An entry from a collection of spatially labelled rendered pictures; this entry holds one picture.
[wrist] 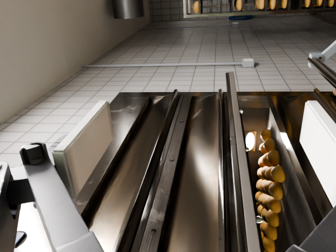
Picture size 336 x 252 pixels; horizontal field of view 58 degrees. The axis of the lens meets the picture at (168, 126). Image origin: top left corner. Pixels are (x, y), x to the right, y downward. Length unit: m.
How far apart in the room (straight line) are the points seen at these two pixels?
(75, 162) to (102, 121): 0.05
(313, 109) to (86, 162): 0.14
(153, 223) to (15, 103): 1.23
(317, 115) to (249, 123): 1.71
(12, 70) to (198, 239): 1.41
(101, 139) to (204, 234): 0.70
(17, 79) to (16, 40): 0.22
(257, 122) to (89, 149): 1.75
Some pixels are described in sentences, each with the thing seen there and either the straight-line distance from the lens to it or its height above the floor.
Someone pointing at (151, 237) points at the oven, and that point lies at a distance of 0.89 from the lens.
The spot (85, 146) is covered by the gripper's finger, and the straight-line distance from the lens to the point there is 0.18.
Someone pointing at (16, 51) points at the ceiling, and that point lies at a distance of 1.95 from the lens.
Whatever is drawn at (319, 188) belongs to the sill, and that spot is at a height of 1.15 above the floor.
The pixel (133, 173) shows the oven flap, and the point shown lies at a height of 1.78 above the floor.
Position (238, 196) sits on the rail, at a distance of 0.79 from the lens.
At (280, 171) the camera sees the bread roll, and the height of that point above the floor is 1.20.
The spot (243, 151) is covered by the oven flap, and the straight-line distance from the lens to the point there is 0.96.
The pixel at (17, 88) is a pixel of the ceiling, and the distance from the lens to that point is 1.93.
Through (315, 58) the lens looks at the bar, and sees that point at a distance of 1.13.
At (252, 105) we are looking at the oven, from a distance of 1.85.
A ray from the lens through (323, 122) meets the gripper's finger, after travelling 0.18.
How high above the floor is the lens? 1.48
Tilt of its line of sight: 9 degrees up
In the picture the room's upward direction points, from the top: 89 degrees counter-clockwise
